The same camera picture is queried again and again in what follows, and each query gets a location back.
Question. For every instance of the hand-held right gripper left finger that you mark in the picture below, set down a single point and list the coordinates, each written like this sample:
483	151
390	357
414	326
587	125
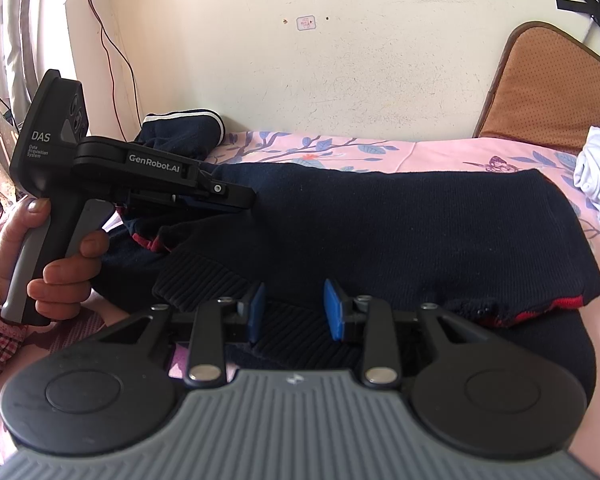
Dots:
256	312

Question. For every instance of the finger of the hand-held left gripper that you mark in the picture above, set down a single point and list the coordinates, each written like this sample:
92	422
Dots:
230	195

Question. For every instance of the navy patterned knit sweater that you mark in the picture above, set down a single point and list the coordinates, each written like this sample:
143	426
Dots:
380	230

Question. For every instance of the person's left hand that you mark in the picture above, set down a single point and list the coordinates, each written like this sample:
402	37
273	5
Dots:
10	250

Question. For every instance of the brown dotted cushion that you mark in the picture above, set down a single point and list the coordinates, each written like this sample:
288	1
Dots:
555	95

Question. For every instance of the navy garment with white stripe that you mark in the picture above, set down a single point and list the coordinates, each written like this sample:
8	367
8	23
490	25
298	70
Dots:
180	132

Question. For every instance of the light patterned curtain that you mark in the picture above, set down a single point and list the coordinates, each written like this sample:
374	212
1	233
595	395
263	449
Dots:
5	35

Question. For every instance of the pink floral bedsheet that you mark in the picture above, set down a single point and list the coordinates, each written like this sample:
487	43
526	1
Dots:
430	155

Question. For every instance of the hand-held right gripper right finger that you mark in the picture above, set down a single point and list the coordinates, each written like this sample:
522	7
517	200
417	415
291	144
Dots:
334	310

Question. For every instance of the small wall sticker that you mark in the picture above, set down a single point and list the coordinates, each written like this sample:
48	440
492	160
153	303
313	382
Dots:
306	23

